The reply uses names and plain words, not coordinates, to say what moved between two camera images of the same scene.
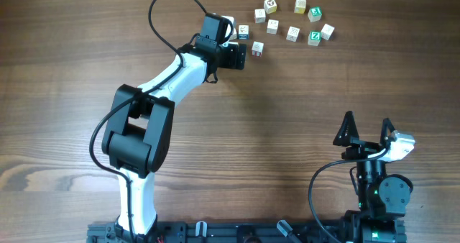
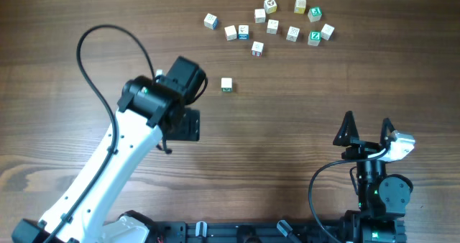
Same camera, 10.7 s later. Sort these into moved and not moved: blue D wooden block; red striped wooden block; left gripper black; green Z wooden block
Moved: left gripper black
Not moved: red striped wooden block; blue D wooden block; green Z wooden block
